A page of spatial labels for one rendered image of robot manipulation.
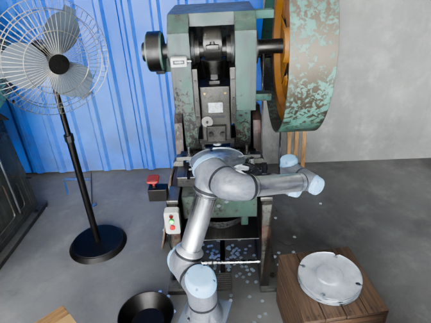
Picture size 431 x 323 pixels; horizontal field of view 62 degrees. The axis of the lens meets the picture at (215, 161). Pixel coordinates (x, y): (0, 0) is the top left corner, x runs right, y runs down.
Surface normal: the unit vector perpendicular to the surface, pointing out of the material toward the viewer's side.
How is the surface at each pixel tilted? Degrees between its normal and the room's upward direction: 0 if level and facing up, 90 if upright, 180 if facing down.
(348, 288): 0
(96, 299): 0
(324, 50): 79
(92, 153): 90
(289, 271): 0
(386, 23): 90
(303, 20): 67
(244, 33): 90
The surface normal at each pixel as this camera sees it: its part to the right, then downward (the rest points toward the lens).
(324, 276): -0.05, -0.87
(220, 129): 0.00, 0.50
